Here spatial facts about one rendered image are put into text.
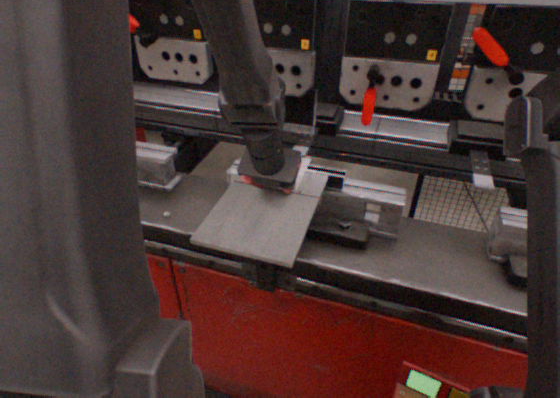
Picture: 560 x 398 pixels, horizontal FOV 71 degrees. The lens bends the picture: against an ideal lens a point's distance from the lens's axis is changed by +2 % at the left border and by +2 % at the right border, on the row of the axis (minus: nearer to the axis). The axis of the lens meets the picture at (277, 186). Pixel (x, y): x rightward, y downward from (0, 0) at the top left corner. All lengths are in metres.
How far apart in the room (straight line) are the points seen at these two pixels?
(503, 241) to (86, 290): 0.79
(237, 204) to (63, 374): 0.58
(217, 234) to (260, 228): 0.07
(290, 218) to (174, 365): 0.52
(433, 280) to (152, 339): 0.68
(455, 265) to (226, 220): 0.46
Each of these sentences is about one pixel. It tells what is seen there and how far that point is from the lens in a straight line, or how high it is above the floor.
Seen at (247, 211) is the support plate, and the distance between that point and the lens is 0.71.
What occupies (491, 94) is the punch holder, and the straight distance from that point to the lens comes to 0.70.
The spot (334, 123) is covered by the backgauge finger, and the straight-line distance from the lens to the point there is 0.98.
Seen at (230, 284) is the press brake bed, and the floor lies 0.74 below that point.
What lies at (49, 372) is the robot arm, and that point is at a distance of 0.19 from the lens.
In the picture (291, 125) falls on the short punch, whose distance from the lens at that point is 0.80.
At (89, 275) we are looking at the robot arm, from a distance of 0.17.
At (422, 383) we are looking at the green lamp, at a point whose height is 0.81.
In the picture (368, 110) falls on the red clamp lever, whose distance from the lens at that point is 0.66.
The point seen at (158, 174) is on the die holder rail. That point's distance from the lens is 1.00.
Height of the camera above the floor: 1.45
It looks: 35 degrees down
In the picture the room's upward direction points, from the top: straight up
